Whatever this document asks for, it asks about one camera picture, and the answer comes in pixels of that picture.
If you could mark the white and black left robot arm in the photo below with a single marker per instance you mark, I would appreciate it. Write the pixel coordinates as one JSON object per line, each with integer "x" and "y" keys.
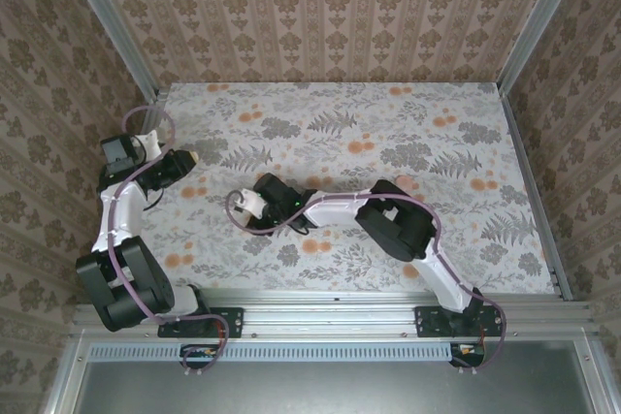
{"x": 121, "y": 220}

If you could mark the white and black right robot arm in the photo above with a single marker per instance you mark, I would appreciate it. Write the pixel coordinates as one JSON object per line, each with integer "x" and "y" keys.
{"x": 335, "y": 210}

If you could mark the floral patterned table cloth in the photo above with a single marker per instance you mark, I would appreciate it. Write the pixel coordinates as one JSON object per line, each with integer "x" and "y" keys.
{"x": 339, "y": 108}

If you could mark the small controller circuit board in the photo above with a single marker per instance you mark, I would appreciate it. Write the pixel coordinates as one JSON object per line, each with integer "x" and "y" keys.
{"x": 468, "y": 351}
{"x": 199, "y": 352}

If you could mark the grey metal base sheet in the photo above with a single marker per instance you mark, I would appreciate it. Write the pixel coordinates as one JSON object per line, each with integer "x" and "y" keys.
{"x": 330, "y": 390}

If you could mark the aluminium frame bar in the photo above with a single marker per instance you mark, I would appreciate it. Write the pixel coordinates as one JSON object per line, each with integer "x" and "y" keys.
{"x": 150, "y": 123}
{"x": 596, "y": 385}
{"x": 525, "y": 167}
{"x": 538, "y": 21}
{"x": 119, "y": 31}
{"x": 66, "y": 380}

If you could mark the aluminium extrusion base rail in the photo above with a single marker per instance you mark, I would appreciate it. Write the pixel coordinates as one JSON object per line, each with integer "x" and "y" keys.
{"x": 330, "y": 317}

